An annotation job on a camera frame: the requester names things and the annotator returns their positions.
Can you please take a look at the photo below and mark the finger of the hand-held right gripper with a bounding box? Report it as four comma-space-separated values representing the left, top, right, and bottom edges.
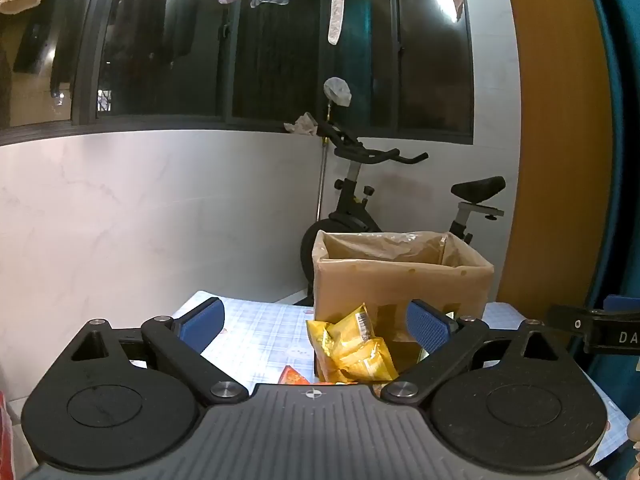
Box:
546, 294, 640, 357

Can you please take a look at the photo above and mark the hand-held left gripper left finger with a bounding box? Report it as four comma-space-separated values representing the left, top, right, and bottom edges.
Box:
70, 296, 251, 406

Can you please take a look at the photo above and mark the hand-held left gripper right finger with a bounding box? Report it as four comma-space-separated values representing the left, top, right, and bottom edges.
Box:
380, 299, 561, 406

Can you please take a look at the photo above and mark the yellow snack packet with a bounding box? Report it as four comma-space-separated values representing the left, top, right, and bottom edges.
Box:
306, 302, 401, 385

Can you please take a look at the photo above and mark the cardboard box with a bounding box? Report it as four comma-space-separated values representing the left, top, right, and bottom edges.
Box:
311, 230, 496, 378

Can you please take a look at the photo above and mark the person's right hand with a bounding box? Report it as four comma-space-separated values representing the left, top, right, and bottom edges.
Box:
626, 417, 640, 480

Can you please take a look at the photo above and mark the small orange snack packet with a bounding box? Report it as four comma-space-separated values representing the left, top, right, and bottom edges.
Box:
276, 365, 312, 386

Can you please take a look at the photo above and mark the black exercise bike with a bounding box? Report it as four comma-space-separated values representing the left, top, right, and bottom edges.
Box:
284, 112, 506, 307

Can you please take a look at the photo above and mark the brass metal pole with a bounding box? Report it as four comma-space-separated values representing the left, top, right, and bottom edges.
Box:
316, 100, 332, 222

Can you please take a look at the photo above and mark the wooden door panel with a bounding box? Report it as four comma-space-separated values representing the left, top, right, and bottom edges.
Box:
500, 0, 614, 321

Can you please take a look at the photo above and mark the white crumpled cloth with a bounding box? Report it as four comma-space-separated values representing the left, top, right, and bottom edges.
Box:
284, 113, 319, 137

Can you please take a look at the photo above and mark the red plastic bag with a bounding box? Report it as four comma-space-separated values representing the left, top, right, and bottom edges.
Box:
0, 392, 16, 480

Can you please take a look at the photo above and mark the white cloth cap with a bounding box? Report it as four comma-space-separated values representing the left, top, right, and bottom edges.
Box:
323, 77, 352, 109

